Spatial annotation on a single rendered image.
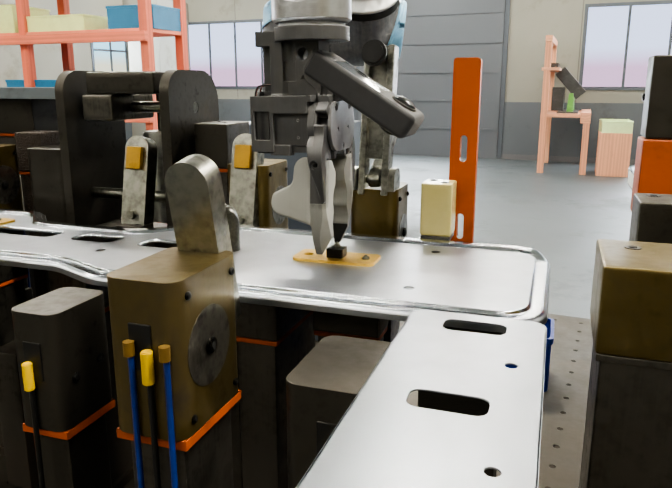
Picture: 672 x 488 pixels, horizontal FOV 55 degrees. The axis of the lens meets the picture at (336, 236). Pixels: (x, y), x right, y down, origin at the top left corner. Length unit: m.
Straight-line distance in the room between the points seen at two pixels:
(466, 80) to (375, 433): 0.49
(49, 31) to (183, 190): 6.00
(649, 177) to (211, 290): 0.47
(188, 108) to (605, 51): 9.90
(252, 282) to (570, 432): 0.57
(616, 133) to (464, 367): 8.75
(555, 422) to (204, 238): 0.65
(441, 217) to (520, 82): 10.04
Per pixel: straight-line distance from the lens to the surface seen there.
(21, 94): 1.20
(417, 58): 11.07
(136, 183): 0.90
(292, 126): 0.61
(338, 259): 0.64
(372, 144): 0.77
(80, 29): 6.28
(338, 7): 0.61
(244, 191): 0.84
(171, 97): 0.88
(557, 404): 1.06
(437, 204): 0.72
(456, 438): 0.34
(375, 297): 0.54
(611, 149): 9.14
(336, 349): 0.49
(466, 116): 0.75
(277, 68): 0.63
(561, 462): 0.92
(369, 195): 0.76
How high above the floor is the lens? 1.17
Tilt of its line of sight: 13 degrees down
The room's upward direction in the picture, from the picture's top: straight up
